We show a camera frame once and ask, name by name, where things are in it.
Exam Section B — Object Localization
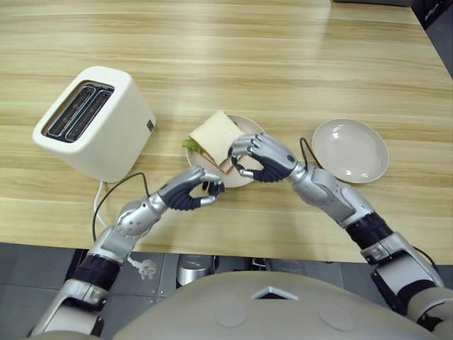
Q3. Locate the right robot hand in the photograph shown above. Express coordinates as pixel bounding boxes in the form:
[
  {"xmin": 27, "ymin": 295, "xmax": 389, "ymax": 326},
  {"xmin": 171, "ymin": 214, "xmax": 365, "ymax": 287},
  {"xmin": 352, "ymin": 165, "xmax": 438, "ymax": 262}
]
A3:
[{"xmin": 227, "ymin": 132, "xmax": 305, "ymax": 183}]

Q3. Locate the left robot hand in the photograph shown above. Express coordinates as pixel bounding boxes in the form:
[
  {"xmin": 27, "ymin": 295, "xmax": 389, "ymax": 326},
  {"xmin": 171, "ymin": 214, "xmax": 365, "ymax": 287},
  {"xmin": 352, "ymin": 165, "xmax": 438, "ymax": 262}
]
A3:
[{"xmin": 157, "ymin": 166, "xmax": 227, "ymax": 213}]

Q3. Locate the bread slice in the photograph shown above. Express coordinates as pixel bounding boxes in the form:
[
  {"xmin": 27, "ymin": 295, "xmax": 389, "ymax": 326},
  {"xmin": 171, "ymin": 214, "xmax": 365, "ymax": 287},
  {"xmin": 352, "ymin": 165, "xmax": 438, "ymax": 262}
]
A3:
[
  {"xmin": 196, "ymin": 151, "xmax": 249, "ymax": 176},
  {"xmin": 188, "ymin": 109, "xmax": 246, "ymax": 167}
]

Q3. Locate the cream plate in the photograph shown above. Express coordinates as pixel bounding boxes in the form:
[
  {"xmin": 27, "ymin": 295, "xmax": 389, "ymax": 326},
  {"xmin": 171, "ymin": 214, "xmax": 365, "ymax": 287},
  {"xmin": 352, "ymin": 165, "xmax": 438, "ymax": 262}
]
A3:
[{"xmin": 185, "ymin": 113, "xmax": 267, "ymax": 189}]

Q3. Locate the green lettuce leaf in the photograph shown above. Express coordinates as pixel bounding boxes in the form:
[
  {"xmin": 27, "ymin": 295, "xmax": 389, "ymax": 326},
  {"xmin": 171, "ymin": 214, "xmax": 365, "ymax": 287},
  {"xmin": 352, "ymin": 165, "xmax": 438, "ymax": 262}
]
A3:
[{"xmin": 181, "ymin": 138, "xmax": 207, "ymax": 155}]

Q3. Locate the pale pink plate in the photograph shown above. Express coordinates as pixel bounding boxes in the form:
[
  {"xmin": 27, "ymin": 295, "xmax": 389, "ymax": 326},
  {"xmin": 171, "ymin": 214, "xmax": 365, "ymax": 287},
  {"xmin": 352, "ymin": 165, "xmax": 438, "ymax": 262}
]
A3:
[{"xmin": 311, "ymin": 118, "xmax": 390, "ymax": 186}]

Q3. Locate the cream toaster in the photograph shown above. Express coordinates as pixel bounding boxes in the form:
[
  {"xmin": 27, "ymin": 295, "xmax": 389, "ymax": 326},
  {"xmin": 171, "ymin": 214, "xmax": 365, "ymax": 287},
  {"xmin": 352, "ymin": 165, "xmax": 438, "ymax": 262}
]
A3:
[{"xmin": 32, "ymin": 65, "xmax": 156, "ymax": 183}]

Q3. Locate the robot body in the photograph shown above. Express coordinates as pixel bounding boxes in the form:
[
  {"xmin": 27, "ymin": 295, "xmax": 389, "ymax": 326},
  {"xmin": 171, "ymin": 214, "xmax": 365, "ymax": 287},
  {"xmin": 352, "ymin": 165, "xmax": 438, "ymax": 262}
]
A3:
[{"xmin": 113, "ymin": 271, "xmax": 440, "ymax": 340}]

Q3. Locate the black cable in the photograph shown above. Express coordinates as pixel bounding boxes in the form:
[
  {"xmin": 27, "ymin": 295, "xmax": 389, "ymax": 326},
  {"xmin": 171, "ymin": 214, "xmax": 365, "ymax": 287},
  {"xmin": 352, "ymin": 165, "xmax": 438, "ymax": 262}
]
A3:
[
  {"xmin": 299, "ymin": 137, "xmax": 323, "ymax": 171},
  {"xmin": 91, "ymin": 171, "xmax": 150, "ymax": 246}
]

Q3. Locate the white cord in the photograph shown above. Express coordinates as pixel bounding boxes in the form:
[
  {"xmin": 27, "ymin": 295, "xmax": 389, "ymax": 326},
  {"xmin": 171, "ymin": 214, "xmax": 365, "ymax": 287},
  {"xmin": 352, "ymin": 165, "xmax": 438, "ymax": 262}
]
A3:
[{"xmin": 93, "ymin": 180, "xmax": 157, "ymax": 281}]

